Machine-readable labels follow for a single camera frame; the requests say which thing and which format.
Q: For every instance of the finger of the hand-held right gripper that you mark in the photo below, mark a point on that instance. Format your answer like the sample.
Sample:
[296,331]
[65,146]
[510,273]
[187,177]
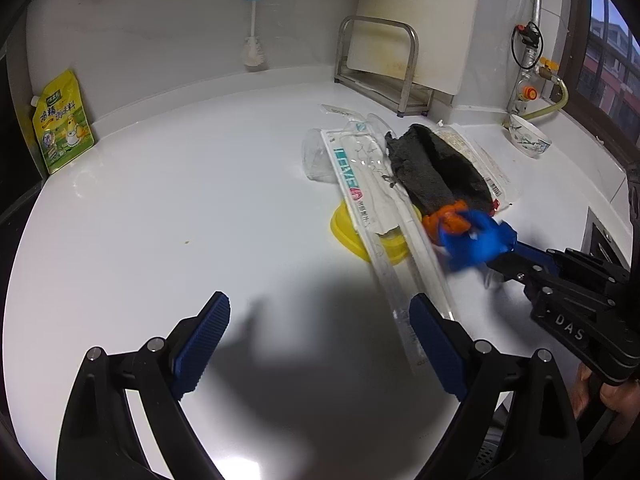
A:
[530,250]
[512,270]

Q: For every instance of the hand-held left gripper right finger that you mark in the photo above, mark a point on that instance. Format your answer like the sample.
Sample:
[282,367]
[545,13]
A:
[440,350]

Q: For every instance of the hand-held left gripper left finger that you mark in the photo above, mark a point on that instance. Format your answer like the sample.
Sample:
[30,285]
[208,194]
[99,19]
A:
[200,345]

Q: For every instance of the blue wrapper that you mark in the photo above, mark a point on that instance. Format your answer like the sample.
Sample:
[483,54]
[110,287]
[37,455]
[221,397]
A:
[472,242]

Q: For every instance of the clear wrapper with red label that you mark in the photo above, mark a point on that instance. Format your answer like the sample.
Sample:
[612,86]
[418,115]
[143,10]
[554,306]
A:
[487,170]

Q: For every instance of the clear plastic cup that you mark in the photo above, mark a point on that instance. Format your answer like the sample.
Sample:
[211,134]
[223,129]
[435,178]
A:
[315,157]

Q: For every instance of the person's right hand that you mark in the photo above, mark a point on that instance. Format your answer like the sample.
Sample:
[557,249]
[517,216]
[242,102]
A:
[617,402]

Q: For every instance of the orange crumpled wrapper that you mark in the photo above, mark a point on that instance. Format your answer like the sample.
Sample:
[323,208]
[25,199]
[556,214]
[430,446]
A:
[445,220]

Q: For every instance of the long clear plain package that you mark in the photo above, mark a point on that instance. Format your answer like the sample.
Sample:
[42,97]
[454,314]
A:
[425,260]

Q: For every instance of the white patterned ceramic bowl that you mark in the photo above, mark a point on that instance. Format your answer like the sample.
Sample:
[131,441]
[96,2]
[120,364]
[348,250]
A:
[527,135]

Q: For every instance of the dark grey cloth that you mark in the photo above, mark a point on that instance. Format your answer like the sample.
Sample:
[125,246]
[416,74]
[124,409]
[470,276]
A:
[430,165]

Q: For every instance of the yellow plastic lid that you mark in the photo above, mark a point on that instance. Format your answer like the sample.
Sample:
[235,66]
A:
[345,227]

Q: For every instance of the long clear teal-printed package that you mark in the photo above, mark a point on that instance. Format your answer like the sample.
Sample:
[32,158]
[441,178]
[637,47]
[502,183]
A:
[360,195]

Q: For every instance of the stainless steel rack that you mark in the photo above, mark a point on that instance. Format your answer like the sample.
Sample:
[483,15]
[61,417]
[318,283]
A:
[407,85]

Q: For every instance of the small clear plastic wrapper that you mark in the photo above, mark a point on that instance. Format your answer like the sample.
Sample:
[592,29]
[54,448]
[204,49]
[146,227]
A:
[350,112]

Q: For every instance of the metal gas pipe with valves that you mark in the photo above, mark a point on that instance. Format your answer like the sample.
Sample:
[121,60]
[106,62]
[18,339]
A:
[534,20]

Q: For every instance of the white cutting board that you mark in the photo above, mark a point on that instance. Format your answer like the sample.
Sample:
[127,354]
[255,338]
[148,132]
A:
[430,10]

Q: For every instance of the yellow seasoning pouch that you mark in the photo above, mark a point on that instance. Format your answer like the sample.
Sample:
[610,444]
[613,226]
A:
[57,125]

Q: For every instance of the window with brown frame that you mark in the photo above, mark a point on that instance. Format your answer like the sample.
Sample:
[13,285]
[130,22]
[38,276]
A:
[607,45]

